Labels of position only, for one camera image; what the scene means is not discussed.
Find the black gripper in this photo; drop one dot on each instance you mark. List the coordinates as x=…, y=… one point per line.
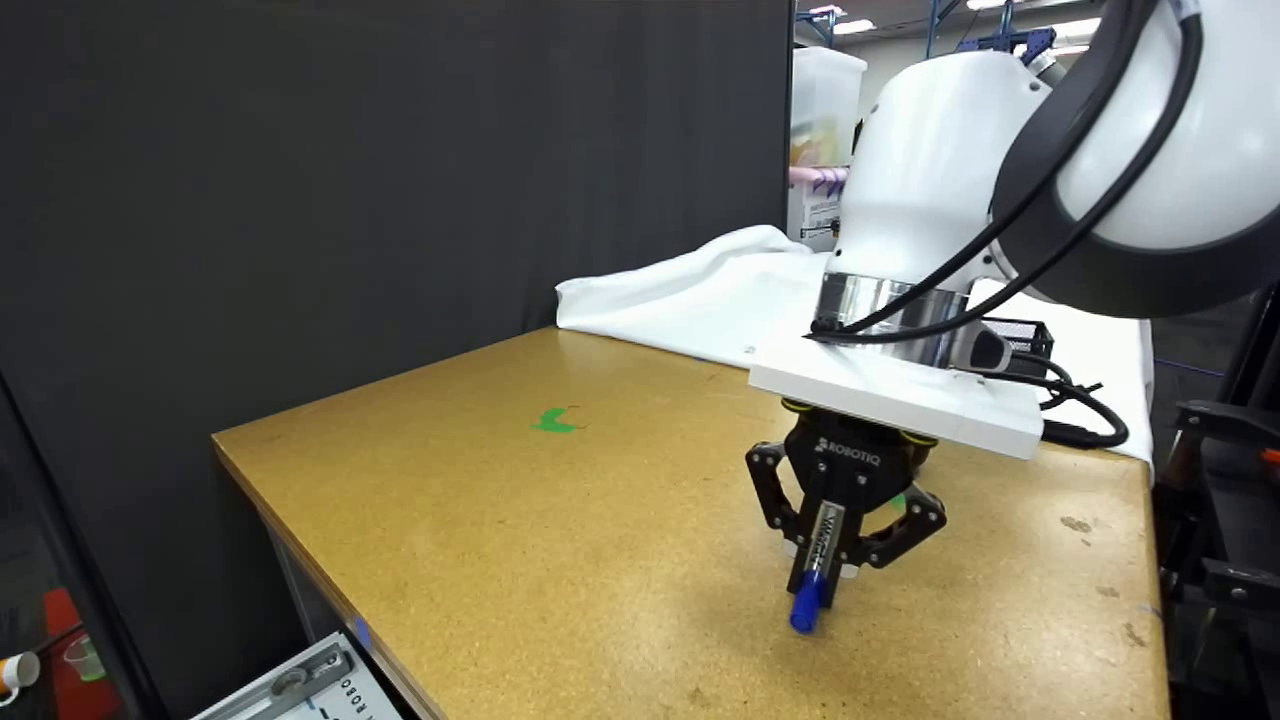
x=853, y=462

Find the blue marker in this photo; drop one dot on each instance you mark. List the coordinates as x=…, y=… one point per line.
x=809, y=606

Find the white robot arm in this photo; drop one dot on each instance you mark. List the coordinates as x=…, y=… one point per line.
x=935, y=163

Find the white mounting plate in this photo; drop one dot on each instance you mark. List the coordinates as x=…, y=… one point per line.
x=906, y=400

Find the white table cloth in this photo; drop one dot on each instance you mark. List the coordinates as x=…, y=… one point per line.
x=692, y=292

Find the green tape arrow-shaped piece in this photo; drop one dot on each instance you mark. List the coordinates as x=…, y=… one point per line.
x=553, y=423

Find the white background container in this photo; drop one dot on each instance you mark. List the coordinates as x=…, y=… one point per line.
x=824, y=105

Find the white grey plastic case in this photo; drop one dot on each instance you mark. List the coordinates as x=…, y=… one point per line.
x=301, y=685

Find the black backdrop curtain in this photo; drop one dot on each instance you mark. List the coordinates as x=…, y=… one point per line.
x=335, y=200

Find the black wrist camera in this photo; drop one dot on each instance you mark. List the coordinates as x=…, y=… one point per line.
x=1006, y=348

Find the black equipment frame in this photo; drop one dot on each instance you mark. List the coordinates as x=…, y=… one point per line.
x=1222, y=560

